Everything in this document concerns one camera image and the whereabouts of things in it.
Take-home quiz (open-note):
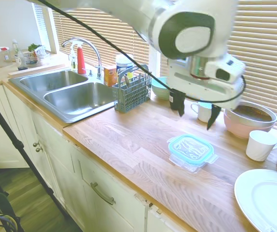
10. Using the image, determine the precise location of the clear plastic lid teal seal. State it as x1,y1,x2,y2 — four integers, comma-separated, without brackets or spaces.
167,133,219,167

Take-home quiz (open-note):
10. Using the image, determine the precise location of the clear glass food container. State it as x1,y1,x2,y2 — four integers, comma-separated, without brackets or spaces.
169,154,203,174

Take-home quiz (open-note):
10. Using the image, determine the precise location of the orange cardboard box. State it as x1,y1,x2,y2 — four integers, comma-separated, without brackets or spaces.
104,65,119,87

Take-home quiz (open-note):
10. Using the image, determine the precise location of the narrow beige window blind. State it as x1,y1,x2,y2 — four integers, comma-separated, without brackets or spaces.
33,3,50,49

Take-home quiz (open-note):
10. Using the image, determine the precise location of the long wooden board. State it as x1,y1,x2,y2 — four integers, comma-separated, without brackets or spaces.
7,63,71,77

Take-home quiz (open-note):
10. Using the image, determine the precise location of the wide beige window blind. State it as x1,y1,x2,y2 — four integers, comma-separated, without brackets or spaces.
53,9,151,73
160,0,277,132

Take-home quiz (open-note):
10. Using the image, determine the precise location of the bag of green herbs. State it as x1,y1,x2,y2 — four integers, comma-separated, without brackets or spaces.
24,43,50,65

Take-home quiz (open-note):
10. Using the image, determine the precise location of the stainless steel double sink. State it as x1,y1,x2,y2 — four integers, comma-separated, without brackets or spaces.
8,70,120,124

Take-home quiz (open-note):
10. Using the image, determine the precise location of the white dinner plate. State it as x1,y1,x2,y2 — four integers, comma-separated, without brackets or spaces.
234,168,277,232

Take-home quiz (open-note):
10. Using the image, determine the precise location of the small white mug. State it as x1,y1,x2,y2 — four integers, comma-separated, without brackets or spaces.
191,101,213,123

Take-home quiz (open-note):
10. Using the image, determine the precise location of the clear soap spray bottle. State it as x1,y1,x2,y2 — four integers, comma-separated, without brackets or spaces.
69,41,79,72

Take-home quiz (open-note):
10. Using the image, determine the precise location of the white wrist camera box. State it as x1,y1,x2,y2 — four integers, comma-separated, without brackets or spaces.
205,59,247,84

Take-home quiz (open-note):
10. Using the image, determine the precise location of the clear bottle dark liquid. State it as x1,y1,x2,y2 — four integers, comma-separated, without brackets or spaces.
12,39,28,71

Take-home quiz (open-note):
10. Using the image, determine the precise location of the white kitchen cabinet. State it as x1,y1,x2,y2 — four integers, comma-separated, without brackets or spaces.
0,84,194,232

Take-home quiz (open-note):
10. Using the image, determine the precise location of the black camera tripod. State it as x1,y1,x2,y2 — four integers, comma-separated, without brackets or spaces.
0,87,69,219

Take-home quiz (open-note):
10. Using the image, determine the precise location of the large white mug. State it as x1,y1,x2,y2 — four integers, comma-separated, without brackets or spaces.
246,130,277,162

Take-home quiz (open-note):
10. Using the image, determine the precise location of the grey plastic cutlery basket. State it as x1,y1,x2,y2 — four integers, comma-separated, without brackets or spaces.
111,66,153,114

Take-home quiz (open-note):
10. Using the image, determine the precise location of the red bottle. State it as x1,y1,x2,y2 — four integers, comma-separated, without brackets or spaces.
77,45,87,74

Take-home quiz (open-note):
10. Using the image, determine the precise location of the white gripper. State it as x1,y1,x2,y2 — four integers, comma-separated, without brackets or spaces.
168,58,244,131

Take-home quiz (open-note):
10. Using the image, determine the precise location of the white wipes canister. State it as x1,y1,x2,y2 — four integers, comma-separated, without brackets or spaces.
115,54,135,84

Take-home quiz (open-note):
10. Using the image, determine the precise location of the mint green bowl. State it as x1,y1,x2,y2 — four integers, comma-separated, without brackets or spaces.
151,76,172,101

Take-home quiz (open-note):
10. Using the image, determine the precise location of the black camera cable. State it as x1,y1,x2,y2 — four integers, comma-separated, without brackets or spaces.
36,0,247,103

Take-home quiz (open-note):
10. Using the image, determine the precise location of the pink bowl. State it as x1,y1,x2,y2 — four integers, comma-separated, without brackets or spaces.
223,108,277,140

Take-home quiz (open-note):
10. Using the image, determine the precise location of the chrome kitchen faucet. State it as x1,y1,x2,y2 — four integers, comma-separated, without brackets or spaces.
61,37,103,80

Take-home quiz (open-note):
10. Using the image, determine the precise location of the metal cabinet bar handle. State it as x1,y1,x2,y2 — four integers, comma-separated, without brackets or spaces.
90,182,116,206

